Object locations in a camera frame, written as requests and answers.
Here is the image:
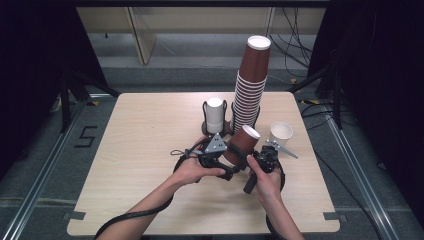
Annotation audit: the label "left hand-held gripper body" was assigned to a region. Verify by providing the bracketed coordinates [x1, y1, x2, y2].
[197, 132, 235, 182]

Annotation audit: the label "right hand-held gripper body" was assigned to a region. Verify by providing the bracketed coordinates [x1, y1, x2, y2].
[242, 139, 299, 195]

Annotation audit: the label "single brown paper cup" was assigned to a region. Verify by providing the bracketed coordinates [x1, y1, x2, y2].
[223, 124, 261, 167]

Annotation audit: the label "dark wooden double cup holder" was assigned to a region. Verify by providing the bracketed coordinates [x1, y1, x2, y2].
[201, 99, 261, 138]

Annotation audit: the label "single white paper cup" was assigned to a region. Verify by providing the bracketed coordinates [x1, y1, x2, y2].
[268, 121, 295, 148]

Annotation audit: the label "stack of white paper cups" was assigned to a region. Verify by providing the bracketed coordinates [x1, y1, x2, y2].
[206, 97, 225, 135]

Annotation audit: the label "stack of brown paper cups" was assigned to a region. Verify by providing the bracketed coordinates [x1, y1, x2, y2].
[230, 34, 272, 135]

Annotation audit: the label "person's right hand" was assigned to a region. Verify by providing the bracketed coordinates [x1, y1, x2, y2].
[246, 154, 284, 202]

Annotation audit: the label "person's left hand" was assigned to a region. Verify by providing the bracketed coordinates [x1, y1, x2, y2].
[172, 135, 227, 187]

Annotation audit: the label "black metal stand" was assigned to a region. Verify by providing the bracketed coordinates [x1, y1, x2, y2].
[288, 49, 345, 130]
[59, 68, 120, 135]

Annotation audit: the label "white partition panel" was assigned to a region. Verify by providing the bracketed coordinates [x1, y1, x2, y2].
[127, 7, 158, 66]

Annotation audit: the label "dark curtain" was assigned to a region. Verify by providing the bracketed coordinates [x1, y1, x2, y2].
[306, 0, 424, 228]

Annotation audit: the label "aluminium floor rail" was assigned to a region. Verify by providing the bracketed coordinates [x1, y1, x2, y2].
[323, 108, 398, 240]
[0, 95, 89, 240]

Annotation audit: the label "black power cables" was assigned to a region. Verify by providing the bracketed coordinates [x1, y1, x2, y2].
[269, 7, 318, 69]

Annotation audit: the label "white metal frame leg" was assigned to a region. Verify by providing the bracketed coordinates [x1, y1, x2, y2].
[265, 7, 277, 38]

